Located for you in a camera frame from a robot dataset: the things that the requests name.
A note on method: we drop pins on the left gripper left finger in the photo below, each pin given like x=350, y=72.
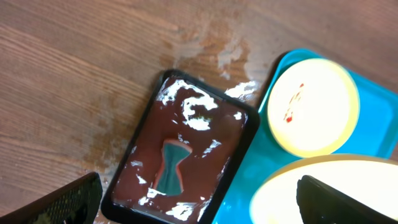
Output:
x=76, y=202

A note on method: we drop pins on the black tray with red water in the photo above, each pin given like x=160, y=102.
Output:
x=217, y=127

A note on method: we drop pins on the green and red sponge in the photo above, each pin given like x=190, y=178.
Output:
x=168, y=179

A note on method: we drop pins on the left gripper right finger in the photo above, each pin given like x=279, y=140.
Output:
x=320, y=203

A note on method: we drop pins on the teal plastic tray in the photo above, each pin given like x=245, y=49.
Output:
x=375, y=135

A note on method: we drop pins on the yellow plate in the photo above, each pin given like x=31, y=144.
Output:
x=313, y=108
x=369, y=180

